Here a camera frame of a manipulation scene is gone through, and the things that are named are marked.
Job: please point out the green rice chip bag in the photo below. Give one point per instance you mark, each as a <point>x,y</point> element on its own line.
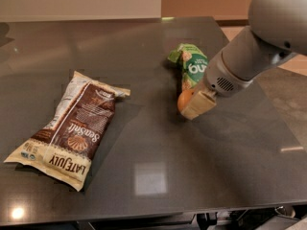
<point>191,61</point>

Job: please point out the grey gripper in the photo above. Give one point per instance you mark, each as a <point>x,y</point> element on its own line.
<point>218,77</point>

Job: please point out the brown Late July chip bag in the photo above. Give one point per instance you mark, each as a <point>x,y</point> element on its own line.
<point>64,149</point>

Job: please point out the orange fruit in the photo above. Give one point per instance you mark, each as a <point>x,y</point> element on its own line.
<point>184,98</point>

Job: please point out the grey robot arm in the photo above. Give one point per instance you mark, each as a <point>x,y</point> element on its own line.
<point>276,32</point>

